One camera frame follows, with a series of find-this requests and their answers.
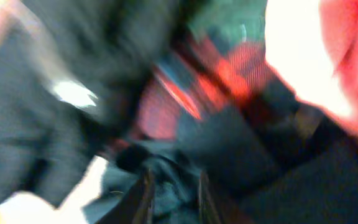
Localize dark green garment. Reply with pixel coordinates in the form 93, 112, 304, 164
188, 0, 267, 46

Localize pink garment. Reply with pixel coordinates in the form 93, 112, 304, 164
265, 0, 358, 156

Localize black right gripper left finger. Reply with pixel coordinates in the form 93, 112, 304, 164
96, 170, 155, 224

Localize navy garment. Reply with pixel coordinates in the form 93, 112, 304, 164
84, 109, 358, 223

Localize black garment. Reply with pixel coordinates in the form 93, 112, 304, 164
0, 0, 186, 208

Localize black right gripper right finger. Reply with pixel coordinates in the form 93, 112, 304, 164
197, 170, 254, 224

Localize red plaid flannel shirt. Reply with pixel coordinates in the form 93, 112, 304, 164
130, 34, 298, 145

